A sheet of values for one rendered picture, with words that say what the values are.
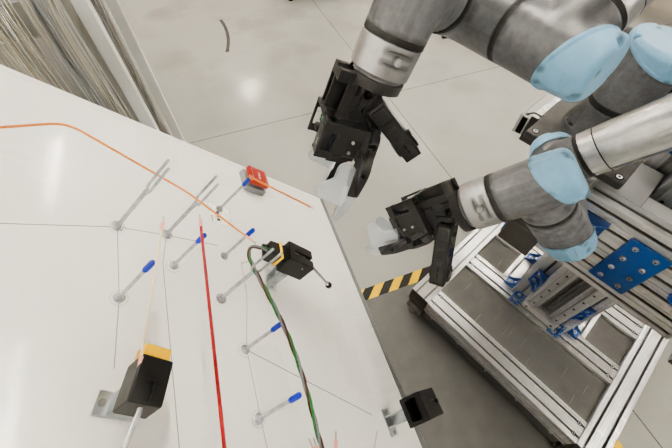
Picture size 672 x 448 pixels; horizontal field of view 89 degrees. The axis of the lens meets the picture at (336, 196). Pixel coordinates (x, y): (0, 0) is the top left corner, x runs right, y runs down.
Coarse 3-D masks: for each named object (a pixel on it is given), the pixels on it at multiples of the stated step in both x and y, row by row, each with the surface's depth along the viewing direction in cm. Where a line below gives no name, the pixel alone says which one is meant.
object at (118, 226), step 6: (168, 162) 45; (162, 168) 45; (168, 168) 43; (156, 174) 45; (162, 174) 44; (150, 180) 46; (144, 192) 46; (150, 192) 45; (138, 198) 47; (132, 204) 47; (132, 210) 48; (126, 216) 48; (114, 222) 49; (120, 222) 49; (114, 228) 49; (120, 228) 49
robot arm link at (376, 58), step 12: (360, 36) 39; (372, 36) 37; (360, 48) 39; (372, 48) 38; (384, 48) 37; (396, 48) 37; (360, 60) 39; (372, 60) 38; (384, 60) 38; (396, 60) 37; (408, 60) 38; (372, 72) 39; (384, 72) 38; (396, 72) 39; (408, 72) 40; (396, 84) 41
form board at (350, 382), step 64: (0, 64) 52; (64, 128) 53; (128, 128) 63; (0, 192) 41; (64, 192) 47; (128, 192) 54; (192, 192) 65; (0, 256) 37; (64, 256) 42; (128, 256) 48; (192, 256) 56; (256, 256) 67; (320, 256) 85; (0, 320) 34; (64, 320) 38; (128, 320) 42; (192, 320) 49; (256, 320) 57; (320, 320) 69; (0, 384) 31; (64, 384) 34; (192, 384) 43; (256, 384) 50; (320, 384) 59; (384, 384) 72
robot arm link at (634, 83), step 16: (640, 32) 63; (656, 32) 64; (640, 48) 62; (656, 48) 61; (624, 64) 65; (640, 64) 63; (656, 64) 62; (608, 80) 69; (624, 80) 66; (640, 80) 64; (656, 80) 63; (608, 96) 70; (624, 96) 68; (640, 96) 66; (656, 96) 66; (624, 112) 69
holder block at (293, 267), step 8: (288, 248) 62; (296, 248) 63; (304, 248) 65; (288, 256) 60; (296, 256) 61; (304, 256) 64; (288, 264) 60; (296, 264) 61; (304, 264) 61; (312, 264) 63; (288, 272) 62; (296, 272) 62; (304, 272) 63
